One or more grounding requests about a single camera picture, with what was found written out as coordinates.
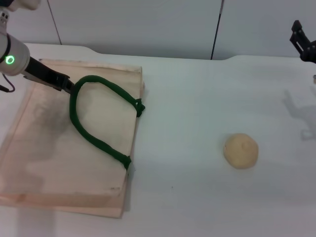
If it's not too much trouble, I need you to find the cream canvas handbag green handle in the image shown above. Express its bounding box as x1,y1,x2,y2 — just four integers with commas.
0,58,147,219

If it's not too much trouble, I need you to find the round egg yolk pastry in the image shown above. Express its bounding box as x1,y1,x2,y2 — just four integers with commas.
223,133,259,170

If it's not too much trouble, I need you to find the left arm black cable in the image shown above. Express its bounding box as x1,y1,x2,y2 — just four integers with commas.
0,73,16,93

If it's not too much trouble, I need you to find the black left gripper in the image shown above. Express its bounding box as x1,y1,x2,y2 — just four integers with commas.
23,56,76,95

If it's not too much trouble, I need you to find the black vertical wall strip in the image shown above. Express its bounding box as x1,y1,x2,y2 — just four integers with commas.
210,0,225,60

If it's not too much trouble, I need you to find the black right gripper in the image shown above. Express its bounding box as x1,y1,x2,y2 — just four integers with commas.
289,20,316,63

